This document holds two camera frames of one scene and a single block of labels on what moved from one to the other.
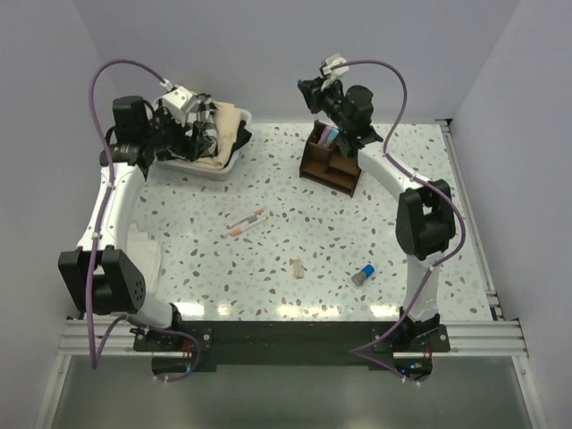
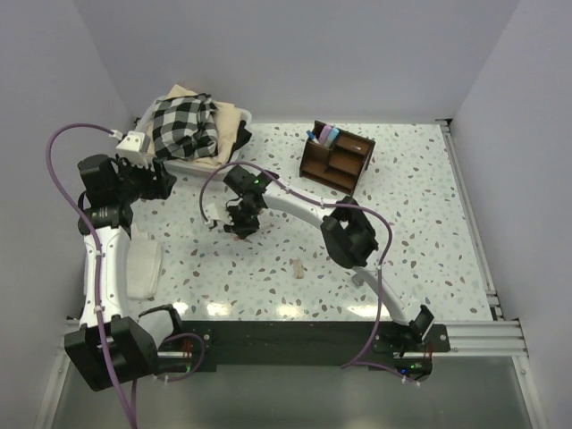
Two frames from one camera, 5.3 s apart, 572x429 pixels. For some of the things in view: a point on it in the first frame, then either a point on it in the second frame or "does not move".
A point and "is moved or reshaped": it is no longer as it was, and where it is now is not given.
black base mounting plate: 195,349 does not move
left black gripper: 185,148 to 158,189
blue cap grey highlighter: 332,136 does not move
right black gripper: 314,94 to 240,231
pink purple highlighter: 324,135 does not move
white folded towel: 147,255 does not move
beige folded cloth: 226,119 does not move
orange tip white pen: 237,231 is moved or reshaped
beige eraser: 298,268 does not move
